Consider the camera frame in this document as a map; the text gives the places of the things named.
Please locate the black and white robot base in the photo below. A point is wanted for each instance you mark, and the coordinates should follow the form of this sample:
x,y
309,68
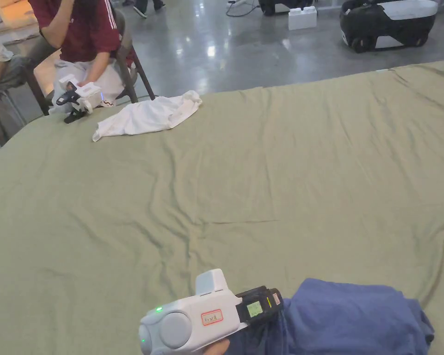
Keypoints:
x,y
384,22

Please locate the white foam block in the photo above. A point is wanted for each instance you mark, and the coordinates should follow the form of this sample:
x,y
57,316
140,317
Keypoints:
x,y
302,18

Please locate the white cloth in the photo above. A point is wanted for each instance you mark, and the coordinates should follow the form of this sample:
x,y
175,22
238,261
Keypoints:
x,y
144,114

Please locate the dark blue garment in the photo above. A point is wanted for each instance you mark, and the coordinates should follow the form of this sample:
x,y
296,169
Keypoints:
x,y
340,318

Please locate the bed with pale green sheet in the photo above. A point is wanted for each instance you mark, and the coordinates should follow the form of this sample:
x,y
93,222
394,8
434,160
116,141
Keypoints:
x,y
244,166

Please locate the person's left hand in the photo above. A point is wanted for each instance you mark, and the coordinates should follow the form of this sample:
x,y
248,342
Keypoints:
x,y
216,348

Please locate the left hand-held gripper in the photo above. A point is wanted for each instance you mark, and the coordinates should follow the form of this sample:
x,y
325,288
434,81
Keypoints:
x,y
192,321

